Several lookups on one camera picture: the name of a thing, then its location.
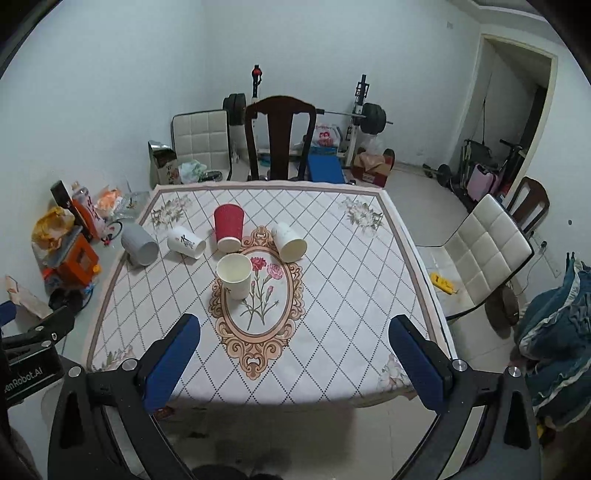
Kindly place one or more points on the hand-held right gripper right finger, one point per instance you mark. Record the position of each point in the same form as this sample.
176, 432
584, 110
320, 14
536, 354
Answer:
418, 364

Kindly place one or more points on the red and black pole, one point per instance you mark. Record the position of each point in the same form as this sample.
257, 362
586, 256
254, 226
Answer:
256, 82

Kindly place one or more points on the dark wooden chair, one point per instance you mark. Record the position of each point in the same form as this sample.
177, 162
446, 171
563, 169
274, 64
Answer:
279, 138
531, 198

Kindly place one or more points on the white cup with black print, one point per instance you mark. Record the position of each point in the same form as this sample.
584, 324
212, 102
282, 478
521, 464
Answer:
185, 243

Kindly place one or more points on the brown cardboard box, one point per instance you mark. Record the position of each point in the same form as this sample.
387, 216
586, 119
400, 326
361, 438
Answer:
374, 171

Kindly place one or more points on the yellow plastic bag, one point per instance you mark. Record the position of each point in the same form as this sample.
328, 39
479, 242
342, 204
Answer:
51, 226

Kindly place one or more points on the grey cup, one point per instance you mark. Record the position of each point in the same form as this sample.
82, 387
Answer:
138, 247

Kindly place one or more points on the white paper cup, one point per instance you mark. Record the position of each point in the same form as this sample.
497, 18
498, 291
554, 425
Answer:
288, 241

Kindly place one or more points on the pink labelled bottle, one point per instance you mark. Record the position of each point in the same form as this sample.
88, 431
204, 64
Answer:
87, 207

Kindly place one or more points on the black barbell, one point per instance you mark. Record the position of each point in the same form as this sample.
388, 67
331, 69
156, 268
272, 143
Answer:
374, 117

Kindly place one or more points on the brown paper bag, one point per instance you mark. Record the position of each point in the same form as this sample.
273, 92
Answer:
25, 297

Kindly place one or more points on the pink suitcase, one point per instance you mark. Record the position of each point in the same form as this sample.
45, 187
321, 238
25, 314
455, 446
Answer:
482, 183

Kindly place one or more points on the red and white plastic bag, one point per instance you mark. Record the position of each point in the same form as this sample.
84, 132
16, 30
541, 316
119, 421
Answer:
325, 136

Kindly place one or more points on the white padded chair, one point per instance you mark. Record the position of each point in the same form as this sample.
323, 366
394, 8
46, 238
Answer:
198, 138
485, 244

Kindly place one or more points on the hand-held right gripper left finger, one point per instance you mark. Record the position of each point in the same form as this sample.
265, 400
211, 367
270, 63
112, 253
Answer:
171, 364

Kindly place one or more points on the cream paper cup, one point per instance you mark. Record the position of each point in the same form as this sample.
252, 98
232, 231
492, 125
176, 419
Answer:
234, 277

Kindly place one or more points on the red ribbed paper cup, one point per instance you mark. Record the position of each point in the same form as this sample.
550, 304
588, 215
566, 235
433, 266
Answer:
228, 226

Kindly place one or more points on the floral diamond pattern tablecloth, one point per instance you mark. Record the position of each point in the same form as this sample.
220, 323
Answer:
346, 277

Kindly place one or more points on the black scooter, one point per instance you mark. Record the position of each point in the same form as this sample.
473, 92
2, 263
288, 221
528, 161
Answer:
512, 159

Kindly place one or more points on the black folded cart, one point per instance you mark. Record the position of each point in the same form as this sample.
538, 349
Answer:
473, 157

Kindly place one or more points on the white weight bench rack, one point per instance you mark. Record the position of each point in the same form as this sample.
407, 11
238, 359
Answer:
356, 115

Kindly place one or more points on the orange toy box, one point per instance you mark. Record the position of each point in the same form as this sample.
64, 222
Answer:
74, 264

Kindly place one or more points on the open printed carton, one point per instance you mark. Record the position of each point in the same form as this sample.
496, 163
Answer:
161, 167

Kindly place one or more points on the green and white plastic bag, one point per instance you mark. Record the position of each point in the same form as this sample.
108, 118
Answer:
191, 170

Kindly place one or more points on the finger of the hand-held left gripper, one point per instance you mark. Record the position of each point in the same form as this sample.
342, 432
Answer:
6, 312
55, 323

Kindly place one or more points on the yellow tool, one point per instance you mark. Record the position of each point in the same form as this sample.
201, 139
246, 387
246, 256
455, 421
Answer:
442, 282

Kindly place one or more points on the orange plastic bag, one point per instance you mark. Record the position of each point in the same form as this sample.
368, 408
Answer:
108, 199

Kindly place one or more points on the teal bedding pile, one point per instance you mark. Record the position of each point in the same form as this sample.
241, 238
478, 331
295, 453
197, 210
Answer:
558, 332

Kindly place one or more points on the black dumbbell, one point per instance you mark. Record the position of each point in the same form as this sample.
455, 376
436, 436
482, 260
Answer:
441, 173

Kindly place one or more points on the blue bench pad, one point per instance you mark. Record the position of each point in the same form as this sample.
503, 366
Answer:
325, 169

